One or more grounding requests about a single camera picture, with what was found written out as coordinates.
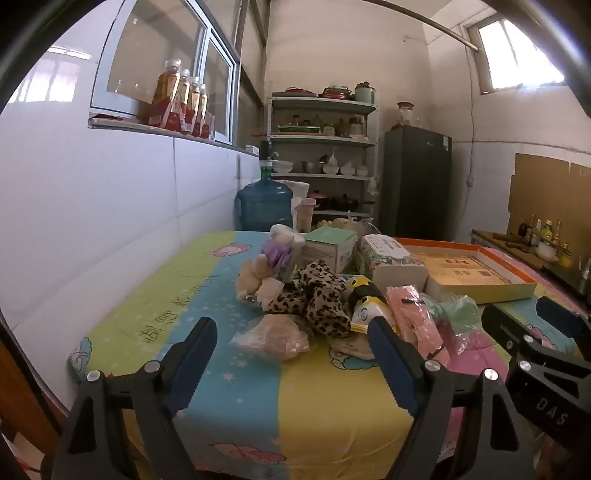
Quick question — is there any black water pump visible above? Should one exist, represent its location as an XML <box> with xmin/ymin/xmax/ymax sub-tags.
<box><xmin>259</xmin><ymin>141</ymin><xmax>274</xmax><ymax>181</ymax></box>

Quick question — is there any clear bag of beige stuff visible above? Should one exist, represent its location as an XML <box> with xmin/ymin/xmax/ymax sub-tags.
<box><xmin>229</xmin><ymin>314</ymin><xmax>311</xmax><ymax>361</ymax></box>

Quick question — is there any yellow penguin toy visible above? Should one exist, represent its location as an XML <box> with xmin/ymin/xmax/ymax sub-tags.
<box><xmin>344</xmin><ymin>274</ymin><xmax>400</xmax><ymax>335</ymax></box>

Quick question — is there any dark fridge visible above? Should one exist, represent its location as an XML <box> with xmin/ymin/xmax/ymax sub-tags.
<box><xmin>382</xmin><ymin>126</ymin><xmax>454</xmax><ymax>241</ymax></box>

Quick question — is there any pink bucket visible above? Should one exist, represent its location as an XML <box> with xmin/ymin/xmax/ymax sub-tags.
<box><xmin>294</xmin><ymin>198</ymin><xmax>317</xmax><ymax>234</ymax></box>

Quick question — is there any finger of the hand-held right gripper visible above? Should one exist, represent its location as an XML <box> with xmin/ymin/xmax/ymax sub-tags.
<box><xmin>536</xmin><ymin>295</ymin><xmax>591</xmax><ymax>357</ymax></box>
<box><xmin>482</xmin><ymin>302</ymin><xmax>550</xmax><ymax>366</ymax></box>

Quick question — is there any small high window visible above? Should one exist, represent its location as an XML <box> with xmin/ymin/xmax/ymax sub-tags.
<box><xmin>466</xmin><ymin>11</ymin><xmax>566</xmax><ymax>95</ymax></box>

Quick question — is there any white metal shelf unit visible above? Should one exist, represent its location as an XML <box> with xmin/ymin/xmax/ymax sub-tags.
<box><xmin>269</xmin><ymin>90</ymin><xmax>379</xmax><ymax>220</ymax></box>

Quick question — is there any pale green box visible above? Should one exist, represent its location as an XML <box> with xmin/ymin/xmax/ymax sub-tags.
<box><xmin>300</xmin><ymin>227</ymin><xmax>358</xmax><ymax>274</ymax></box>

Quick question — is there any glass jar with red lid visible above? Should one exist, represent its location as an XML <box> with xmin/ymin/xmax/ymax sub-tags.
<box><xmin>394</xmin><ymin>102</ymin><xmax>416</xmax><ymax>130</ymax></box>

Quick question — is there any leopard print plush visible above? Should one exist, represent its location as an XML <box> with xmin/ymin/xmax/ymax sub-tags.
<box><xmin>268</xmin><ymin>259</ymin><xmax>352</xmax><ymax>337</ymax></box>

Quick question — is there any pink sock pack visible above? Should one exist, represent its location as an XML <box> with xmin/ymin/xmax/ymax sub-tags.
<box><xmin>385</xmin><ymin>285</ymin><xmax>451</xmax><ymax>365</ymax></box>

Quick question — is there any black induction cooker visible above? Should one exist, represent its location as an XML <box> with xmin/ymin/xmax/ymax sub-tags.
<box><xmin>542</xmin><ymin>263</ymin><xmax>591</xmax><ymax>296</ymax></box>

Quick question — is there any black frying pan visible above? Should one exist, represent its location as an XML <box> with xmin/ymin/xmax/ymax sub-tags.
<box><xmin>330</xmin><ymin>194</ymin><xmax>375</xmax><ymax>212</ymax></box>

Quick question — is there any blue water jug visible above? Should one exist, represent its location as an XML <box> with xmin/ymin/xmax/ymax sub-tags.
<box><xmin>235</xmin><ymin>178</ymin><xmax>296</xmax><ymax>232</ymax></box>

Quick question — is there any floral packet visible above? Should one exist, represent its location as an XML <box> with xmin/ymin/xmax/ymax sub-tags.
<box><xmin>355</xmin><ymin>234</ymin><xmax>423</xmax><ymax>280</ymax></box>

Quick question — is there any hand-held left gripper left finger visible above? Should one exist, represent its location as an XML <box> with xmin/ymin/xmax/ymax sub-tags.
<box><xmin>51</xmin><ymin>316</ymin><xmax>219</xmax><ymax>480</ymax></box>

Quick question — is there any cardboard wall sheet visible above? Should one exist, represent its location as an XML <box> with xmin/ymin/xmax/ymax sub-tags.
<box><xmin>508</xmin><ymin>152</ymin><xmax>571</xmax><ymax>236</ymax></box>
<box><xmin>568</xmin><ymin>161</ymin><xmax>591</xmax><ymax>241</ymax></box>

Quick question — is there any sliding window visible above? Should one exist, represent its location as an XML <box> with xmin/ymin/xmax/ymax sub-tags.
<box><xmin>90</xmin><ymin>0</ymin><xmax>241</xmax><ymax>146</ymax></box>

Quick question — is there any white sack with green label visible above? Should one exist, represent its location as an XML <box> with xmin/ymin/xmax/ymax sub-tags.
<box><xmin>281</xmin><ymin>180</ymin><xmax>311</xmax><ymax>217</ymax></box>

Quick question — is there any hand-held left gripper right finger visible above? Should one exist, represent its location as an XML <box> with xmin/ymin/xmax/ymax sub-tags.
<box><xmin>367</xmin><ymin>318</ymin><xmax>536</xmax><ymax>480</ymax></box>

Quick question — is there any row of condiment bottles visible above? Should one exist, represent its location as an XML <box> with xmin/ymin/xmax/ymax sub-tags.
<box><xmin>517</xmin><ymin>213</ymin><xmax>575</xmax><ymax>268</ymax></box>

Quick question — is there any green soft item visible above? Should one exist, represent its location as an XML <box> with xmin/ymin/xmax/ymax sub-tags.
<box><xmin>431</xmin><ymin>294</ymin><xmax>485</xmax><ymax>356</ymax></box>

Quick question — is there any plush toy with purple dress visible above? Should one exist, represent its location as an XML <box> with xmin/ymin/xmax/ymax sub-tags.
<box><xmin>261</xmin><ymin>224</ymin><xmax>305</xmax><ymax>282</ymax></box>

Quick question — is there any orange cardboard box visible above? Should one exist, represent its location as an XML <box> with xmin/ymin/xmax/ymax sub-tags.
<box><xmin>396</xmin><ymin>237</ymin><xmax>539</xmax><ymax>305</ymax></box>

